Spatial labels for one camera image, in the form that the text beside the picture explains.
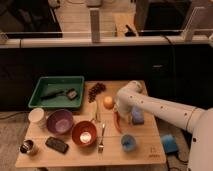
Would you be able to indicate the red chili pepper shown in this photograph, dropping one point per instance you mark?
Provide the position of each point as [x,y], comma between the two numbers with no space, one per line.
[117,122]

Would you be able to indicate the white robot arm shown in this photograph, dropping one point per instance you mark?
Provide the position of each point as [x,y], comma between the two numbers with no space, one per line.
[197,121]

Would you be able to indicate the small blue cup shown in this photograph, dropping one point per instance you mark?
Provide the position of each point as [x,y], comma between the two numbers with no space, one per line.
[128,142]

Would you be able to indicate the white paper cup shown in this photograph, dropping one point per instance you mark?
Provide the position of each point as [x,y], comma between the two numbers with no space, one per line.
[37,116]

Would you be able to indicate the metal cup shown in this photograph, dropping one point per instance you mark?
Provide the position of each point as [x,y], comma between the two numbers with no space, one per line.
[28,147]

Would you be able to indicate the purple grapes bunch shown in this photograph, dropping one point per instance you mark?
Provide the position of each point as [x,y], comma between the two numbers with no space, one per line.
[95,90]

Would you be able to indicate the orange fruit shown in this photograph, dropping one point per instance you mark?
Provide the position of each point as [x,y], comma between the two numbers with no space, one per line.
[108,102]

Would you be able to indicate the yellow green corn piece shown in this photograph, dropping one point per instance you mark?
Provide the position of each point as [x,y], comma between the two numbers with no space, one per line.
[94,113]

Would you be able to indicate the blue sponge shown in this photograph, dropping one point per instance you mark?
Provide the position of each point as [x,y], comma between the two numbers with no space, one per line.
[137,116]

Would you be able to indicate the wooden table board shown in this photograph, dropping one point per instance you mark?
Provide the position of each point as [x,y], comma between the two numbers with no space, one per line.
[148,148]

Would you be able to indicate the red bowl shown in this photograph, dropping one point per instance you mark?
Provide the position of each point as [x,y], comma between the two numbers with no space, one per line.
[84,133]

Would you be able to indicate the green plastic tray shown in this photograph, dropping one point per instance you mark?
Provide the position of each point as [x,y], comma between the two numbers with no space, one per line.
[49,84]

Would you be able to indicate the purple bowl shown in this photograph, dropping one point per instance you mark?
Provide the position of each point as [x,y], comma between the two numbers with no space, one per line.
[60,121]

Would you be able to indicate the silver fork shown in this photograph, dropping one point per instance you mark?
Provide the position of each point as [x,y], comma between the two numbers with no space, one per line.
[101,145]

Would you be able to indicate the black rectangular phone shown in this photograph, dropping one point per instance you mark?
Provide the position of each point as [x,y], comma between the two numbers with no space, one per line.
[57,144]

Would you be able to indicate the blue device on floor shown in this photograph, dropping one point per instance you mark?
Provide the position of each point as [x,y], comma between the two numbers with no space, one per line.
[169,144]

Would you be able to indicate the black handled brush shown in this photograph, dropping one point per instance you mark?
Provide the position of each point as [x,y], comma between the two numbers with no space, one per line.
[70,94]

